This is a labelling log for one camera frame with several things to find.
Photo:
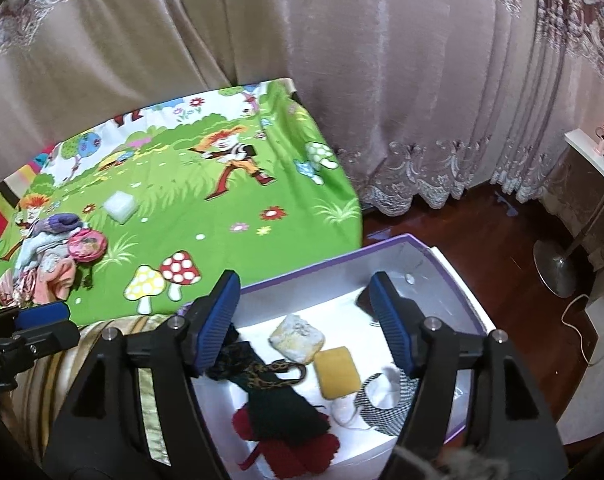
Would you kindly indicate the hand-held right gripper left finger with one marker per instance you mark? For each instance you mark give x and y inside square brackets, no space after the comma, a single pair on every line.
[216,320]

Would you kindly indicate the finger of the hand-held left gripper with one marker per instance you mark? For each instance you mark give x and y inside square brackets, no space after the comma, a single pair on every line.
[46,338]
[41,312]

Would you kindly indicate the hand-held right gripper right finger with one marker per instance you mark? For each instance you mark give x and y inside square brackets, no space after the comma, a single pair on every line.
[389,320]

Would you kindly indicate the pink towel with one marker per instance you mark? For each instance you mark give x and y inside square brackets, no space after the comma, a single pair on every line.
[56,277]

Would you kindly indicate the dark tassel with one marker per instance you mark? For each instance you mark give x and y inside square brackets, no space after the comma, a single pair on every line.
[89,274]

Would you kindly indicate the white box with purple rim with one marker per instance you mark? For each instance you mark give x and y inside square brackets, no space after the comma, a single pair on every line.
[432,275]

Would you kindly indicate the yellow sponge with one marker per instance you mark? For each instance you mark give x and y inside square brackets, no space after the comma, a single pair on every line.
[337,372]

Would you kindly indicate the leopard print cloth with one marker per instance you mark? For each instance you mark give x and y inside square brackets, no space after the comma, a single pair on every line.
[269,375]

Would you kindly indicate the pink round pouch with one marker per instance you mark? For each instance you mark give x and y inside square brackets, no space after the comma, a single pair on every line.
[85,246]

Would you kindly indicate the yellowish white sponge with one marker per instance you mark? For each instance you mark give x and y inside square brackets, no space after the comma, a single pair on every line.
[297,337]

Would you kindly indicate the black white houndstooth cloth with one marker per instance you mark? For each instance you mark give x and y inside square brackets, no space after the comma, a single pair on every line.
[387,420]

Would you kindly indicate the white face mask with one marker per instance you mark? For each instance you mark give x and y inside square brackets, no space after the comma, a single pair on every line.
[343,410]

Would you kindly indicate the dark green knitted cloth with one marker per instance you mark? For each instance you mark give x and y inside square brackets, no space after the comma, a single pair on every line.
[287,412]

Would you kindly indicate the white foam block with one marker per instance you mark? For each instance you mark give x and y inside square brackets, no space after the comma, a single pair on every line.
[120,206]

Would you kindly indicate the red knitted cloth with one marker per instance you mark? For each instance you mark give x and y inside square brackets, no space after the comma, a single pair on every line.
[322,452]

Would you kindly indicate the striped velvet cushion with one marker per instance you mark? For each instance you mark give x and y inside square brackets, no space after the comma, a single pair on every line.
[36,395]

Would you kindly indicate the green cartoon printed blanket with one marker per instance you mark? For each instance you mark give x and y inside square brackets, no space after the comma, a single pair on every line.
[191,200]

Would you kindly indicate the purple paper scrap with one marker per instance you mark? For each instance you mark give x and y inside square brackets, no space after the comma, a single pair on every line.
[504,204]

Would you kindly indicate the floor fan stand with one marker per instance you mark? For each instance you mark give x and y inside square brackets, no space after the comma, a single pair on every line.
[557,267]

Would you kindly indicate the beige embroidered curtain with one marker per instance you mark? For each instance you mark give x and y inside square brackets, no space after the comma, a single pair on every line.
[382,85]

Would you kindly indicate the white table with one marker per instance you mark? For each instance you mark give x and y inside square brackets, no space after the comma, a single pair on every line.
[589,147]

